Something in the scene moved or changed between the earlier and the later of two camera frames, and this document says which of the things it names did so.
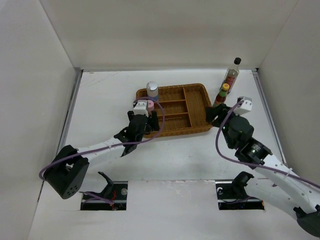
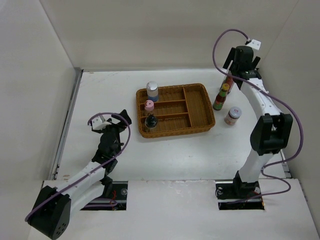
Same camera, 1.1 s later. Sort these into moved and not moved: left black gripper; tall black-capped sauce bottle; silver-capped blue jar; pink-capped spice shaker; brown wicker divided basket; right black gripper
Moved: right black gripper; left black gripper
Not moved: tall black-capped sauce bottle; pink-capped spice shaker; silver-capped blue jar; brown wicker divided basket
